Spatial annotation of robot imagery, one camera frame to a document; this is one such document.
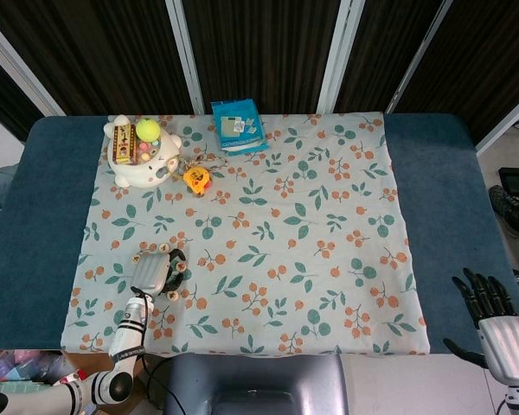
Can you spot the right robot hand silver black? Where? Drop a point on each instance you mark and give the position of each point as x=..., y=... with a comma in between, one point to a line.
x=506, y=346

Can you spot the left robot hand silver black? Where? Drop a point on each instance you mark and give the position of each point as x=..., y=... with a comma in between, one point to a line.
x=151, y=272

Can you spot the wooden chess piece black character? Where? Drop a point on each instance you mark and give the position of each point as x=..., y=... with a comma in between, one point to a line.
x=163, y=247
x=136, y=258
x=172, y=295

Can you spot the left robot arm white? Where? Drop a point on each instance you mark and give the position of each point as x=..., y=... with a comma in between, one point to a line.
x=127, y=337

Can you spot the white animal shaped ceramic bowl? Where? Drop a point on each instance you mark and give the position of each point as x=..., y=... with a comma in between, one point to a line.
x=153, y=170

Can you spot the yellow tape measure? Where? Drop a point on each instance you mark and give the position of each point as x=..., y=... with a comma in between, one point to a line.
x=196, y=179

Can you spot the floral fruit print tablecloth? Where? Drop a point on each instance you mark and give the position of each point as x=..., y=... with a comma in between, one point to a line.
x=264, y=242

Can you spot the small yellow brown card box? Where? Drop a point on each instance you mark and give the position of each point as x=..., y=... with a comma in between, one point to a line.
x=122, y=144

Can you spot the dark sneaker shoe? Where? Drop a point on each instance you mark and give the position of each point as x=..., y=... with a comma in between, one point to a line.
x=508, y=212

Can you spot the yellow green tennis ball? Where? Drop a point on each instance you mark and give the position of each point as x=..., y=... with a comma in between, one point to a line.
x=148, y=129

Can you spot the grey robot torso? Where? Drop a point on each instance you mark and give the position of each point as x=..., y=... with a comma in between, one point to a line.
x=251, y=384

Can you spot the cardboard box with colourful items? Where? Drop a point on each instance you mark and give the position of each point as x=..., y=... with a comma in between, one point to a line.
x=30, y=367

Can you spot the black flat device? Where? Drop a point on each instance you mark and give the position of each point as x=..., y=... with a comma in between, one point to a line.
x=517, y=179

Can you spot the blue flat product package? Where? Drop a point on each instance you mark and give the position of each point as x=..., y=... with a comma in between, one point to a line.
x=238, y=125

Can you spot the dark folding screen white frame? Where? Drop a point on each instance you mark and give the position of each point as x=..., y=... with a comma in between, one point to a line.
x=264, y=52

